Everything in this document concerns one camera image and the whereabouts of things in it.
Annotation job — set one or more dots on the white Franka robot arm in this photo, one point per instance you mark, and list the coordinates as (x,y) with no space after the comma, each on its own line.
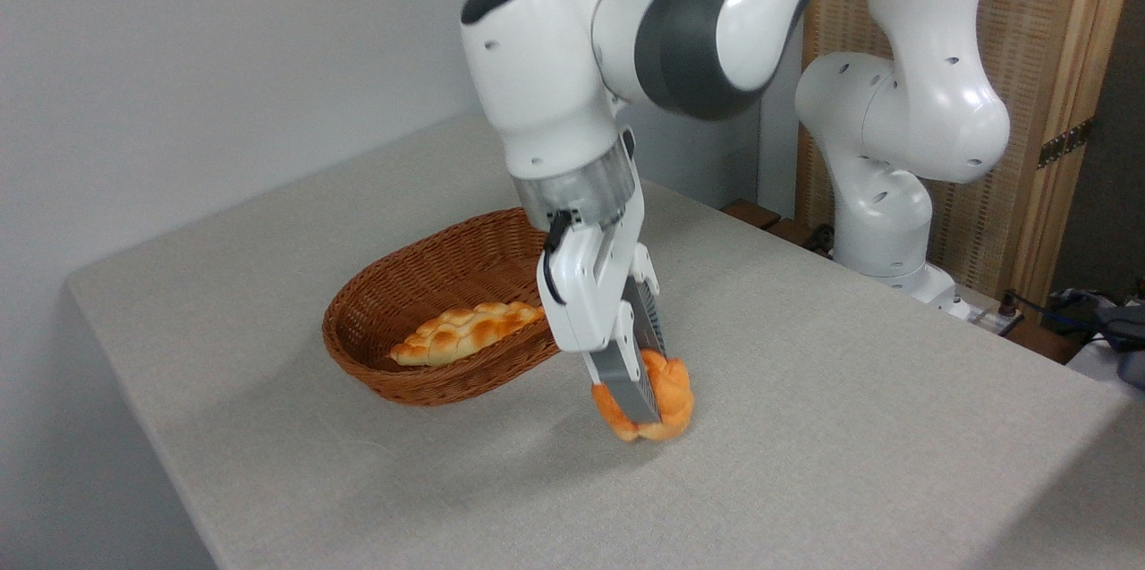
(555,60)

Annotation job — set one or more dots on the white power strip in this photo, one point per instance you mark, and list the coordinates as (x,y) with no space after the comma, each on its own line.
(993,319)

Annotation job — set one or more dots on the long braided bread loaf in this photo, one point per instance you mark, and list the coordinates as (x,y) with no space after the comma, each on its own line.
(465,333)

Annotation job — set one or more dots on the brown wooden robot platform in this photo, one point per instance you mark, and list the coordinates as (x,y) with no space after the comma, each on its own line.
(751,214)

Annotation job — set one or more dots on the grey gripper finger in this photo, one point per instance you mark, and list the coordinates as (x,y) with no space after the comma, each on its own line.
(626,382)
(646,310)

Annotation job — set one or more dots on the round knotted bread roll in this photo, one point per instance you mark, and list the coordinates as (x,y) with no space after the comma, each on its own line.
(676,393)

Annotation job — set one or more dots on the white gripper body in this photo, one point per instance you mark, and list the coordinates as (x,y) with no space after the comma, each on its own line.
(586,293)

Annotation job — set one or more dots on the brown woven wicker basket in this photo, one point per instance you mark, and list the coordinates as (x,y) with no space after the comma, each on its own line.
(429,275)

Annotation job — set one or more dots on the dark metal screen hinge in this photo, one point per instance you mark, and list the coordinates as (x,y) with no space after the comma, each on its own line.
(1064,143)

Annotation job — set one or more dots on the grey tablecloth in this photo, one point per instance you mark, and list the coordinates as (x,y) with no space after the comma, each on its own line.
(805,445)

